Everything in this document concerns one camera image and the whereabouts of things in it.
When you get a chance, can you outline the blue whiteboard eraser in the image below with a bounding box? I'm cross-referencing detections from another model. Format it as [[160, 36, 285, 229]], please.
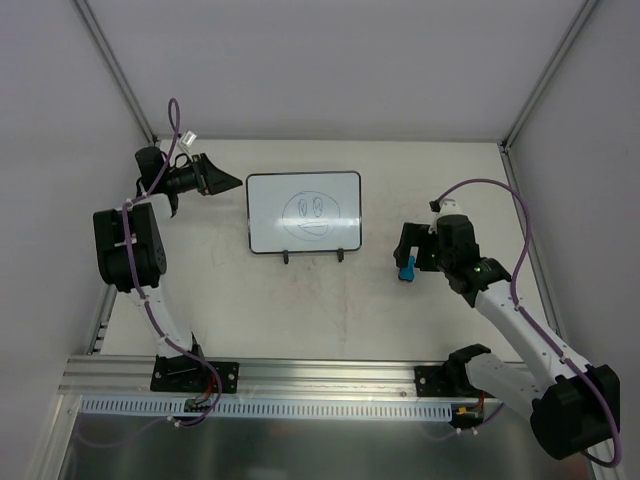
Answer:
[[398, 255, 415, 283]]

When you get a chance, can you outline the small black-framed whiteboard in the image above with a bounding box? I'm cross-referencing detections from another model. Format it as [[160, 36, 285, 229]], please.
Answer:
[[245, 170, 363, 255]]

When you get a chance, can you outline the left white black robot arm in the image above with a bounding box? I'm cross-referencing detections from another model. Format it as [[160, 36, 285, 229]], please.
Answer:
[[93, 146, 243, 396]]

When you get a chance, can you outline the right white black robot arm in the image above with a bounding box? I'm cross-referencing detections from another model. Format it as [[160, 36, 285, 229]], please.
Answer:
[[393, 212, 622, 468]]

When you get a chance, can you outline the black metal whiteboard stand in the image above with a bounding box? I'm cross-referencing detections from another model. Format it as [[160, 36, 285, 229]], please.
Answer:
[[278, 248, 346, 265]]

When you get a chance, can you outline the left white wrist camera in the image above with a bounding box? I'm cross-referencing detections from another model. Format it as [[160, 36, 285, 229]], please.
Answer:
[[178, 130, 197, 156]]

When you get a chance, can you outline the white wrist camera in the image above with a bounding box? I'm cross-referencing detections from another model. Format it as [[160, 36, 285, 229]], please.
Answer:
[[178, 130, 197, 156], [429, 198, 463, 218]]

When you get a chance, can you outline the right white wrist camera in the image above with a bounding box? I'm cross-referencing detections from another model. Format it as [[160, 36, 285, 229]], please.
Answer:
[[429, 198, 463, 218]]

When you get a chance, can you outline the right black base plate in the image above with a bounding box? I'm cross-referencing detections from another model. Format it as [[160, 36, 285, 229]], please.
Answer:
[[413, 364, 481, 398]]

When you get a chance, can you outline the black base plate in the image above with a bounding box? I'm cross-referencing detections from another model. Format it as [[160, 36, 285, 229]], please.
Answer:
[[150, 356, 240, 394], [413, 364, 481, 398]]

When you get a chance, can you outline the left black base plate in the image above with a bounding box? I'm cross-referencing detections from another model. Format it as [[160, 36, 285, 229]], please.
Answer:
[[150, 356, 240, 394]]

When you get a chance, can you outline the left aluminium frame post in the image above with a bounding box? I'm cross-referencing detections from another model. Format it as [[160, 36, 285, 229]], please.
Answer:
[[70, 0, 158, 145]]

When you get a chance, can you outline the aluminium frame post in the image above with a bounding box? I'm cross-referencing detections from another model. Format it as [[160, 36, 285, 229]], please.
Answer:
[[70, 0, 158, 145], [500, 0, 601, 153]]

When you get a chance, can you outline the aluminium mounting rail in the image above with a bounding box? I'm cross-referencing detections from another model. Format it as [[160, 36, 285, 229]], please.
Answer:
[[58, 355, 420, 401]]

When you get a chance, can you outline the white slotted cable duct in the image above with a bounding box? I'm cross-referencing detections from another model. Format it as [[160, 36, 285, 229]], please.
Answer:
[[79, 395, 453, 423]]

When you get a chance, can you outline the right aluminium frame post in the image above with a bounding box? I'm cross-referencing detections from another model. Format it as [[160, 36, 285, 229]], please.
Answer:
[[500, 0, 601, 153]]

